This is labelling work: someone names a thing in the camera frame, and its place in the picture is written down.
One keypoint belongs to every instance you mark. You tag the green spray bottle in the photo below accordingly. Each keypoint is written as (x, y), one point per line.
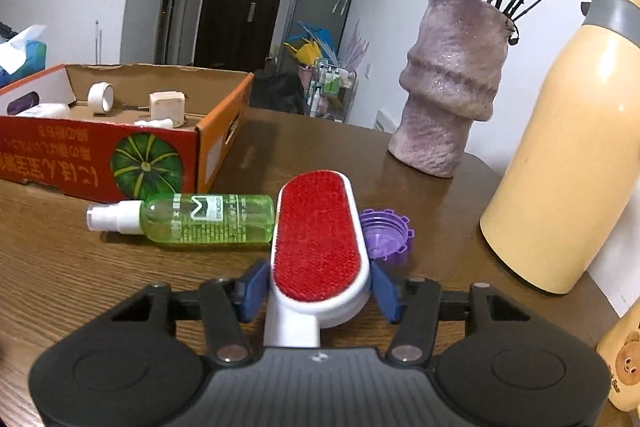
(210, 219)

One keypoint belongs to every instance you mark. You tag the beige cube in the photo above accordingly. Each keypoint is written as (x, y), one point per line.
(167, 109)

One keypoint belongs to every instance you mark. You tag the white board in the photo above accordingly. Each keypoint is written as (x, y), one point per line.
(385, 122)

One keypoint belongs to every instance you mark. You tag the dark brown door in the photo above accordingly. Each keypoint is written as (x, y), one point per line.
(225, 27)

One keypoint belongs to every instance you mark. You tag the white mop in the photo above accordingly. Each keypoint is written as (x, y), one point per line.
(97, 42)

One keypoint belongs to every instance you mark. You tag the purple bottle cap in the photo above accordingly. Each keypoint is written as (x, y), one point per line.
(385, 242)

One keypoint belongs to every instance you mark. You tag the orange and white cardboard box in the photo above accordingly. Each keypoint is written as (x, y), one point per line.
(65, 162)

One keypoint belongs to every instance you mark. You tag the white wipes pack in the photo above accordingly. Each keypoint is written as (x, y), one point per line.
(45, 111)

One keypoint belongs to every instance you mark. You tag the white tape roll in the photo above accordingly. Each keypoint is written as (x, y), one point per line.
(97, 99)

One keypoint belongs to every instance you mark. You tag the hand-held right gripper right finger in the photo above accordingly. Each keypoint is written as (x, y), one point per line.
(385, 292)

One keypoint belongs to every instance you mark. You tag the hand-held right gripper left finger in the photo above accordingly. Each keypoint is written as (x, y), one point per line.
(255, 289)

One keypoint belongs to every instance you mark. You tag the small white spray bottle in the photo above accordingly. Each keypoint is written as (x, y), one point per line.
(155, 123)

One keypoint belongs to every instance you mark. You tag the blue tissue pack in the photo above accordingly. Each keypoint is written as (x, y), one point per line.
(25, 57)

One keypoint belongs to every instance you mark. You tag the pink bucket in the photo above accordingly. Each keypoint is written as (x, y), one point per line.
(305, 72)

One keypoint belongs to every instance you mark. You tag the pink textured vase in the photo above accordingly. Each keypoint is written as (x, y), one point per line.
(450, 82)

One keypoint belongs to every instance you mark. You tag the red and white lint brush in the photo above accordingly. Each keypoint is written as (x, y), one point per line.
(317, 232)

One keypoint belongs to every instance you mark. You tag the black bag on chair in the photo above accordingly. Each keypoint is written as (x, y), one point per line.
(280, 94)

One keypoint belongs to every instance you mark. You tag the yellow thermos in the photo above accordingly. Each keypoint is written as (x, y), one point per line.
(560, 157)

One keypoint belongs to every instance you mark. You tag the metal trolley cart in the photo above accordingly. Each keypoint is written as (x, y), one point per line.
(332, 87)

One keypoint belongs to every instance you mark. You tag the yellow bear print bottle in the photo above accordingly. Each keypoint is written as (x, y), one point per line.
(622, 367)

